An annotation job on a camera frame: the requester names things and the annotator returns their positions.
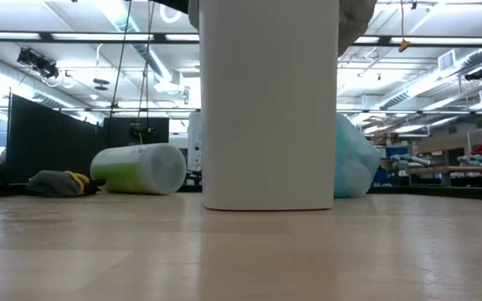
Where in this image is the white plastic trash bin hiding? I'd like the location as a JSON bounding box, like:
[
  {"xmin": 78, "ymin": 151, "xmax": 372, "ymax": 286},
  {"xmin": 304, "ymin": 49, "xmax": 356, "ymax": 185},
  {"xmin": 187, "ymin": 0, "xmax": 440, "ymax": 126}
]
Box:
[{"xmin": 197, "ymin": 0, "xmax": 341, "ymax": 212}]

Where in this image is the translucent blue trash bag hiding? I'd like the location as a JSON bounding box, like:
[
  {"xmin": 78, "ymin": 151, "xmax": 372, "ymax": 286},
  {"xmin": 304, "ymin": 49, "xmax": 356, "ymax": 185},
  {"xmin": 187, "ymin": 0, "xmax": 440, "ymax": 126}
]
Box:
[{"xmin": 333, "ymin": 112, "xmax": 383, "ymax": 199}]

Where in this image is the grey plastic shopping bag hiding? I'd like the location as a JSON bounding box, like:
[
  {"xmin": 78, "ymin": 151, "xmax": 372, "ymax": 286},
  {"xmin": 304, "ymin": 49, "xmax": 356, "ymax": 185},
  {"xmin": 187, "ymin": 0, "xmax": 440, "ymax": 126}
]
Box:
[{"xmin": 187, "ymin": 0, "xmax": 378, "ymax": 59}]

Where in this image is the white cylindrical machine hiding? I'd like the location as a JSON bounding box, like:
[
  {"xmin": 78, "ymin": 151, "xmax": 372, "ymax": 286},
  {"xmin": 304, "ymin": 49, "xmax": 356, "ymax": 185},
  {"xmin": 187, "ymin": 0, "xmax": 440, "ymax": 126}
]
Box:
[{"xmin": 187, "ymin": 111, "xmax": 203, "ymax": 172}]

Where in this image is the white wipes canister green label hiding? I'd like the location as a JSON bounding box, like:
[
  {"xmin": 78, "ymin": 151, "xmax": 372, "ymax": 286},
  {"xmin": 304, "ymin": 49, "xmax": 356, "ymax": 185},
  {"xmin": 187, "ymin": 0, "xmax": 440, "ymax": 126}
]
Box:
[{"xmin": 89, "ymin": 142, "xmax": 188, "ymax": 196}]

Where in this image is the black yellow hanging tool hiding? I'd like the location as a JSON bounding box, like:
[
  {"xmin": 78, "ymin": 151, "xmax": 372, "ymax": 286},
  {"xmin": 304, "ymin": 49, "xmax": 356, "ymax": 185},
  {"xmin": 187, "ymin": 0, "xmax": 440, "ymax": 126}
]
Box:
[{"xmin": 129, "ymin": 122, "xmax": 157, "ymax": 146}]

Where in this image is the shelving with blue bins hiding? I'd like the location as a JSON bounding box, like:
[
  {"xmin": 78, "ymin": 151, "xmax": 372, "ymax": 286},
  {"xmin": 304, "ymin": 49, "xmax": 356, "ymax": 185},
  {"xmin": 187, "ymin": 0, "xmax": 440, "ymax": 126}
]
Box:
[{"xmin": 372, "ymin": 141, "xmax": 412, "ymax": 187}]

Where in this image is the grey blue rolled bundle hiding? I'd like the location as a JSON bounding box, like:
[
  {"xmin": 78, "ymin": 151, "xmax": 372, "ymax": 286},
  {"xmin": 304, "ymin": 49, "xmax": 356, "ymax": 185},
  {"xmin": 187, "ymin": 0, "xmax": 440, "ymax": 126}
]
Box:
[
  {"xmin": 390, "ymin": 153, "xmax": 433, "ymax": 170},
  {"xmin": 457, "ymin": 154, "xmax": 482, "ymax": 168}
]

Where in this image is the black curtain partition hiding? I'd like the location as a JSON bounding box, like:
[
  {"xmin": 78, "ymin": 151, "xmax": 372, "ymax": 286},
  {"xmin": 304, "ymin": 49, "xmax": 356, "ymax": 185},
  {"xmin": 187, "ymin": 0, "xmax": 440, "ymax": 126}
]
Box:
[{"xmin": 5, "ymin": 94, "xmax": 171, "ymax": 184}]

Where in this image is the grey cloth bundle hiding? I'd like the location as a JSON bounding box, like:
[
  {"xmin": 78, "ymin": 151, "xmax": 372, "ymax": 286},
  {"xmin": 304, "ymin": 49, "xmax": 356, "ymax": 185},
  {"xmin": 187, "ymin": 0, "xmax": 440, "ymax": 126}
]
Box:
[{"xmin": 25, "ymin": 169, "xmax": 81, "ymax": 198}]

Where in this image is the yellow hanging pendant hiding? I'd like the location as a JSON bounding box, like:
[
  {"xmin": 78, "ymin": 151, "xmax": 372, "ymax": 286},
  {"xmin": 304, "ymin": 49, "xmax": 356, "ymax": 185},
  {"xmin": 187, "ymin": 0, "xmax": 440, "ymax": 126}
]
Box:
[{"xmin": 397, "ymin": 0, "xmax": 413, "ymax": 54}]

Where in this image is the wooden workbench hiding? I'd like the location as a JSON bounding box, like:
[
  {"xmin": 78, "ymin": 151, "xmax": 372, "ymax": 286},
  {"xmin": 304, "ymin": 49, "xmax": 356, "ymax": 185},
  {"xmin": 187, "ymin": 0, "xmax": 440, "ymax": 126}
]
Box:
[{"xmin": 403, "ymin": 166, "xmax": 482, "ymax": 188}]

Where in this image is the black overhead light bar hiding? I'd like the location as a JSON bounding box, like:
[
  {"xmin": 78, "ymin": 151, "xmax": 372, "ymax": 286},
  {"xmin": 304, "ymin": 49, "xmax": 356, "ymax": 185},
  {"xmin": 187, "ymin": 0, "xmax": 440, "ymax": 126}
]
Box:
[{"xmin": 0, "ymin": 31, "xmax": 482, "ymax": 47}]

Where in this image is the white ceiling ring light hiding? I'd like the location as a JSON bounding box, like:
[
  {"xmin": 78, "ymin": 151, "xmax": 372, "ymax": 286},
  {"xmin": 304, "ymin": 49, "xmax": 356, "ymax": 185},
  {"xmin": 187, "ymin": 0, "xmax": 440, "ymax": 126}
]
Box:
[{"xmin": 158, "ymin": 3, "xmax": 183, "ymax": 25}]

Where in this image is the black aluminium table frame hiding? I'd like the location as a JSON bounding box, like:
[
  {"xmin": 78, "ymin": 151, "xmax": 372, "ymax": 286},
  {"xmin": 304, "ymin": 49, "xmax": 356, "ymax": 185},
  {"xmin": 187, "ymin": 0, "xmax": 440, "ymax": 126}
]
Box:
[{"xmin": 0, "ymin": 181, "xmax": 482, "ymax": 202}]

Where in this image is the silver ceiling duct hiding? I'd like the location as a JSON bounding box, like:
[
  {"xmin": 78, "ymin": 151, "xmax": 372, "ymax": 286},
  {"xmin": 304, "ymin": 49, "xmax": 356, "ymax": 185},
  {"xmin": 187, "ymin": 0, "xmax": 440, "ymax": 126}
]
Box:
[{"xmin": 377, "ymin": 47, "xmax": 482, "ymax": 112}]

